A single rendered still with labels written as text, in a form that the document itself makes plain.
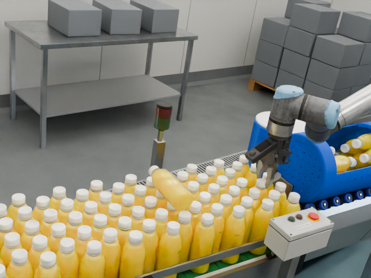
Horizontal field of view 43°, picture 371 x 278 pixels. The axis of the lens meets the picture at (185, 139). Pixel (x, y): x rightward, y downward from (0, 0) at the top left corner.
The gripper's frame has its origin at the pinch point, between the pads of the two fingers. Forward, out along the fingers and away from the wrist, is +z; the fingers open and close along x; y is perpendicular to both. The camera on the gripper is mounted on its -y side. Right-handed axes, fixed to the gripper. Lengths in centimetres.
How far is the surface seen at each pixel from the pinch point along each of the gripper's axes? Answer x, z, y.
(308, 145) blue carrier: 3.3, -10.1, 23.8
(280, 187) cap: -5.0, 0.0, 4.8
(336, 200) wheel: -5.2, 13.5, 40.1
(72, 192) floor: 175, 110, -4
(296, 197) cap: -12.5, -0.1, 5.2
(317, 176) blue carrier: -5.0, -0.9, 23.8
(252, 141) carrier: 59, 18, 48
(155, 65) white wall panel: 359, 82, 162
